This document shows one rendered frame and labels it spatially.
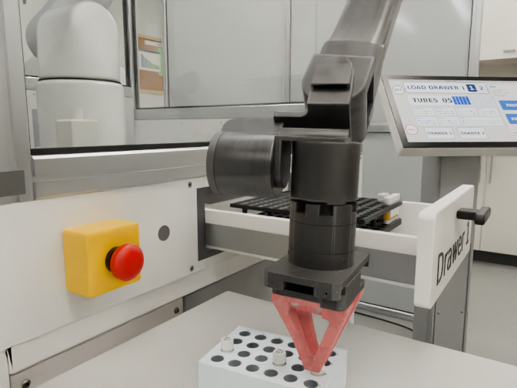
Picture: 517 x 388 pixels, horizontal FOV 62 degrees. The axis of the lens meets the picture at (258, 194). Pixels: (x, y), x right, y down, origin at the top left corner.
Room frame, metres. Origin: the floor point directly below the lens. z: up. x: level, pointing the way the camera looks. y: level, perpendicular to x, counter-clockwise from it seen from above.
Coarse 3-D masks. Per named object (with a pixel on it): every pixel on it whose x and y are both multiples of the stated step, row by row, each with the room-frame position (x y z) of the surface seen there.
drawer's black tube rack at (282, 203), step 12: (288, 192) 0.79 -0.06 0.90; (240, 204) 0.67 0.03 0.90; (252, 204) 0.67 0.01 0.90; (264, 204) 0.67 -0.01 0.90; (276, 204) 0.68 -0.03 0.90; (288, 204) 0.68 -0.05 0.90; (360, 204) 0.68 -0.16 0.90; (372, 204) 0.67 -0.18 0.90; (276, 216) 0.71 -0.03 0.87; (288, 216) 0.71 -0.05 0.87; (360, 228) 0.63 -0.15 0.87; (372, 228) 0.63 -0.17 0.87; (384, 228) 0.63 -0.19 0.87
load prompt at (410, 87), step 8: (408, 88) 1.48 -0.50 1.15; (416, 88) 1.48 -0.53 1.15; (424, 88) 1.49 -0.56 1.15; (432, 88) 1.49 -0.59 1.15; (440, 88) 1.49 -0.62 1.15; (448, 88) 1.50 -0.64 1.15; (456, 88) 1.50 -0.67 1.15; (464, 88) 1.51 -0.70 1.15; (472, 88) 1.51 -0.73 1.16; (480, 88) 1.51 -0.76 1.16
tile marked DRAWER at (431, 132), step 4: (424, 128) 1.37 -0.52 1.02; (428, 128) 1.37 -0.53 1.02; (432, 128) 1.37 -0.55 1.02; (436, 128) 1.37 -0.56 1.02; (440, 128) 1.38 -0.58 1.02; (444, 128) 1.38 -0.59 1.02; (448, 128) 1.38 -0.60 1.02; (428, 132) 1.36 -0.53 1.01; (432, 132) 1.36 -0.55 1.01; (436, 132) 1.36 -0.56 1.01; (440, 132) 1.36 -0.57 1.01; (444, 132) 1.37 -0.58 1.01; (448, 132) 1.37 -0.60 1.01; (452, 132) 1.37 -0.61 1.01; (428, 136) 1.35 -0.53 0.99; (432, 136) 1.35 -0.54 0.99; (436, 136) 1.35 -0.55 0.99; (440, 136) 1.35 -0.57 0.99; (444, 136) 1.35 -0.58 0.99; (448, 136) 1.36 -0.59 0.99; (452, 136) 1.36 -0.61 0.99
